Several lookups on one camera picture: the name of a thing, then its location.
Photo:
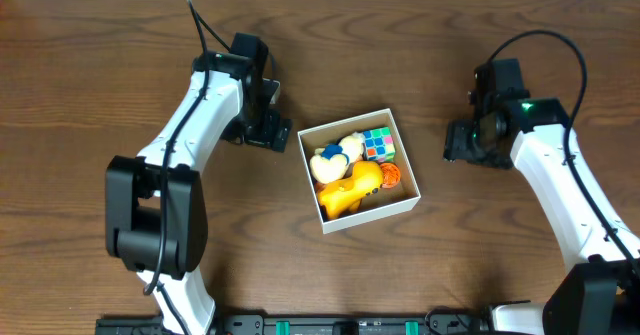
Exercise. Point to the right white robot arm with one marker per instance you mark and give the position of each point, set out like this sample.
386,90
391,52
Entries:
600,292

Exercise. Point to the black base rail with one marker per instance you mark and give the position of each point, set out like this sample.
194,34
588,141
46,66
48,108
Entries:
345,324

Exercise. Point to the orange round disc toy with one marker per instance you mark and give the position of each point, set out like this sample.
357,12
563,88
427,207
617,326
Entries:
391,175

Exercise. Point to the multicolour puzzle cube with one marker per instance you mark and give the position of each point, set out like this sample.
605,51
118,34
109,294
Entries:
379,145

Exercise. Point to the plush yellow duck toy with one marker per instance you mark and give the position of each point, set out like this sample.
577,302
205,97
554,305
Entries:
331,163

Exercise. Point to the yellow dog figure toy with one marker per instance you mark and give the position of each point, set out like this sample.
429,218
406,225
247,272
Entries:
346,194

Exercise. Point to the white cardboard box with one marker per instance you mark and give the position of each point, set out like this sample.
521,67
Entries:
387,202

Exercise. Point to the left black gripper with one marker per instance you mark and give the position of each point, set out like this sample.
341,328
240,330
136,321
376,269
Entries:
272,135

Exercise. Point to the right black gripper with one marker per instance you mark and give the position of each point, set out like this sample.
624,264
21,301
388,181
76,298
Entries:
457,146

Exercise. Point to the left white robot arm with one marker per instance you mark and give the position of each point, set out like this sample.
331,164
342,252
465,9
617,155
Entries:
156,218

